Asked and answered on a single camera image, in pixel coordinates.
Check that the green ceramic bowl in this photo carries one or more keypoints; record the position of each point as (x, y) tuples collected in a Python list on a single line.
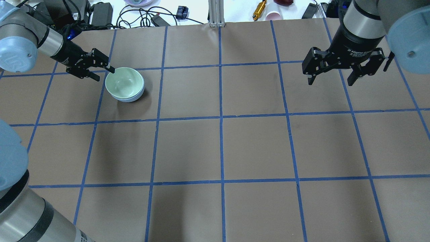
[(124, 77)]

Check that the blue ceramic bowl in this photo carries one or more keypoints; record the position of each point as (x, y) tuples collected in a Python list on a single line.
[(127, 94)]

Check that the black laptop stand equipment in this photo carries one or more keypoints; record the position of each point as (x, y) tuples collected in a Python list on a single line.
[(59, 14)]

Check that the black flat device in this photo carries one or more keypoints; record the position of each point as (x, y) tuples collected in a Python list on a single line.
[(102, 14)]

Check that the black power adapter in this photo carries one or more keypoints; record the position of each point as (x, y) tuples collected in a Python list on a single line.
[(310, 11)]

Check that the purple plate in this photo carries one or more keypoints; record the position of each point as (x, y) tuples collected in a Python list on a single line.
[(138, 3)]

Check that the black power brick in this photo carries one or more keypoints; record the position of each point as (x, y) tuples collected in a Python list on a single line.
[(158, 21)]

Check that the pink cup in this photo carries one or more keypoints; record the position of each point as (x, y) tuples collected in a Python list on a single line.
[(273, 15)]

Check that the yellow tool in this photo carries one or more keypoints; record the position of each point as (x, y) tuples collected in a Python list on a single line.
[(259, 10)]

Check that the small blue black module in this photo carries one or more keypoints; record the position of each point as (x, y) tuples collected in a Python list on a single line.
[(182, 12)]

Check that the aluminium frame post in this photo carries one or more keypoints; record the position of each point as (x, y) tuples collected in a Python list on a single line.
[(216, 13)]

